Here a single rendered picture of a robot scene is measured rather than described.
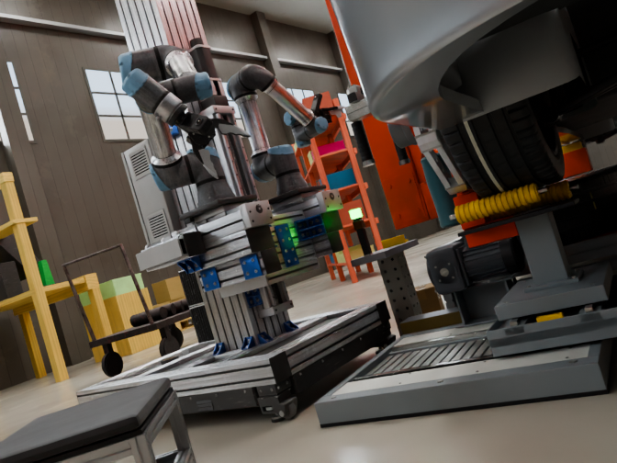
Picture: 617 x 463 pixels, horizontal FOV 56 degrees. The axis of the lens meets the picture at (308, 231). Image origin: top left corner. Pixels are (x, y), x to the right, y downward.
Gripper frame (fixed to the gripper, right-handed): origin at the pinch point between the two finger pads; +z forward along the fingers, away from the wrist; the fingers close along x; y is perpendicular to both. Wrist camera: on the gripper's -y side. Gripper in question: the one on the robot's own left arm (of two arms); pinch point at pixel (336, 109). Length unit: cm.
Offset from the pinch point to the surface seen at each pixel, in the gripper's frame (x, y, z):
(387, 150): 60, 30, -34
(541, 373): 148, 97, -93
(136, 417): 120, 75, -185
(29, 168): -667, -76, 21
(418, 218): 68, 61, -33
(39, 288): -442, 83, -60
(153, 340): -462, 182, 61
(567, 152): 40, 50, 165
